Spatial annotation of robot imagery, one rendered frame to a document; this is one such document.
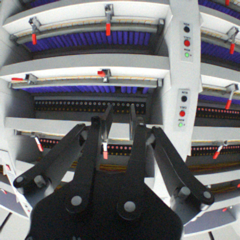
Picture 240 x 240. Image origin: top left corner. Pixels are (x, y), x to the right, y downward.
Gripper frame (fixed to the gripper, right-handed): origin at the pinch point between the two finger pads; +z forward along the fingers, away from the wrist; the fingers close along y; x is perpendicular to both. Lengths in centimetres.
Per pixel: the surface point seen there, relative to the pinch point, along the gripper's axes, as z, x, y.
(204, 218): 8, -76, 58
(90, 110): 27.6, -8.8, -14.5
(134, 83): 19.3, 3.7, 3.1
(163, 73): 17.4, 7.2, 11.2
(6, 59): 20, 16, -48
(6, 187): 4, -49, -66
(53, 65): 16.0, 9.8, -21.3
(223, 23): 20.8, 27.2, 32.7
